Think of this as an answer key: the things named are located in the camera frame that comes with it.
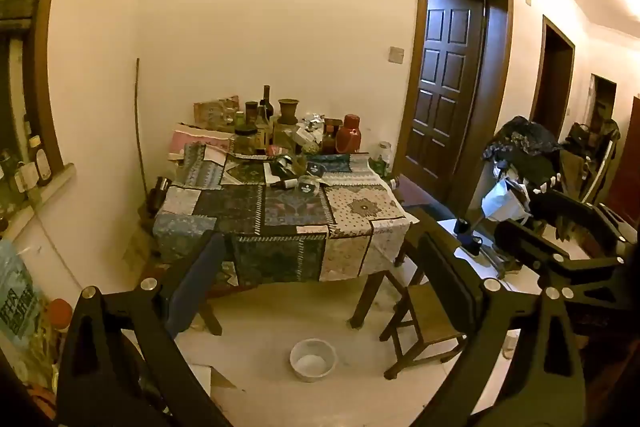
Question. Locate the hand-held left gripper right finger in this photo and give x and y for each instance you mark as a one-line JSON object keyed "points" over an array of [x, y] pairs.
{"points": [[440, 277]]}

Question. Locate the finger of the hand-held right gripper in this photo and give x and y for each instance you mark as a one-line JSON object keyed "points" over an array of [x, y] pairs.
{"points": [[560, 204], [520, 239]]}

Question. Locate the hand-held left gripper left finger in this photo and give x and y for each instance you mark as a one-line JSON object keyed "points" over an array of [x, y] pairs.
{"points": [[195, 287]]}

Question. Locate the small round waste bin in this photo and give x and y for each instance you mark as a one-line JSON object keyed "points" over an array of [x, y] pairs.
{"points": [[313, 362]]}

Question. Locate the white side table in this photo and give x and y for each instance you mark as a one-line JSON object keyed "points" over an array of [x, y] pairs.
{"points": [[450, 247]]}

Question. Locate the dark wooden stool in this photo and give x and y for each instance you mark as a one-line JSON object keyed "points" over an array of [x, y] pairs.
{"points": [[430, 317]]}

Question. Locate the white plastic bag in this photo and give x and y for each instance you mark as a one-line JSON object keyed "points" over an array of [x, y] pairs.
{"points": [[500, 202]]}

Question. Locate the dark blue bottle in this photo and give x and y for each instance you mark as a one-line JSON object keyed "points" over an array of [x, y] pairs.
{"points": [[467, 237]]}

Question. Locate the pile of dark clothes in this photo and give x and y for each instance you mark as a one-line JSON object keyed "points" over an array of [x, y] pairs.
{"points": [[525, 147]]}

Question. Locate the dark lidded jar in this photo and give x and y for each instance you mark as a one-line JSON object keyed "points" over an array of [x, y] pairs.
{"points": [[395, 182]]}

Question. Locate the table with patchwork cloth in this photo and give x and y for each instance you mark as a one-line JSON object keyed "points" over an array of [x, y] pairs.
{"points": [[280, 212]]}

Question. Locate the green leafy bundle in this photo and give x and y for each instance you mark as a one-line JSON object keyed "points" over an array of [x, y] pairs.
{"points": [[376, 167]]}

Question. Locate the clear glass jar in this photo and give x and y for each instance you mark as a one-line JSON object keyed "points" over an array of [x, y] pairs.
{"points": [[385, 152]]}

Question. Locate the small brown bottle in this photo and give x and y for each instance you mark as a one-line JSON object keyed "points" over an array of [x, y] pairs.
{"points": [[284, 183]]}

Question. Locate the orange lidded jar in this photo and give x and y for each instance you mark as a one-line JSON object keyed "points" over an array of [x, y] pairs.
{"points": [[59, 312]]}

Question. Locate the pink folded cloth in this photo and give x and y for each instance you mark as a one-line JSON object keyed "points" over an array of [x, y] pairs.
{"points": [[195, 139]]}

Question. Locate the clear plastic cup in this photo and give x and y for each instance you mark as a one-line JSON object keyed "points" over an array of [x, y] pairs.
{"points": [[306, 185]]}

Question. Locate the red thermos flask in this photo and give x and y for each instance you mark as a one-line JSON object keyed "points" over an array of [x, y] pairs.
{"points": [[348, 137]]}

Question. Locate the cluster of jars and containers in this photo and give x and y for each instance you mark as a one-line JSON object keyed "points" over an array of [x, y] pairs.
{"points": [[250, 127]]}

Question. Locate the brown panelled door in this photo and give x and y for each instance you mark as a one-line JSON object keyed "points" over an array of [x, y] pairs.
{"points": [[440, 82]]}

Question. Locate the floral patterned box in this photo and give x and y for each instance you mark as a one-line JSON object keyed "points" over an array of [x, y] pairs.
{"points": [[215, 111]]}

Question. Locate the blue plastic bag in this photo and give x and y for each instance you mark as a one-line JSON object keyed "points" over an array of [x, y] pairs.
{"points": [[17, 297]]}

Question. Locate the dark wine bottle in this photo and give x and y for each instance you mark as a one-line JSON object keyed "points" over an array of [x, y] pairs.
{"points": [[267, 104]]}

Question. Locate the brown ceramic vase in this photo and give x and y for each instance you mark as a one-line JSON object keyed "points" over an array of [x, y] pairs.
{"points": [[288, 112]]}

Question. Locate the row of windowsill bottles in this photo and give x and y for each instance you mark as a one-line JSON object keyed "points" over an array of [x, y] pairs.
{"points": [[30, 172]]}

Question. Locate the crumpled foil wrapper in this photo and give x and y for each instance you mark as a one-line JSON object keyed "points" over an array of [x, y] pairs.
{"points": [[312, 119]]}

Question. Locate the brown door frame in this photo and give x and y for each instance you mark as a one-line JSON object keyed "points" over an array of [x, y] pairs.
{"points": [[500, 57], [537, 82]]}

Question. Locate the beige light switch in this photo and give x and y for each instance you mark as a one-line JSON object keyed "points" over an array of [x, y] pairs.
{"points": [[396, 55]]}

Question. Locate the brown window frame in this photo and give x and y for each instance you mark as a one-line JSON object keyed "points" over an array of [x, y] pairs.
{"points": [[45, 82]]}

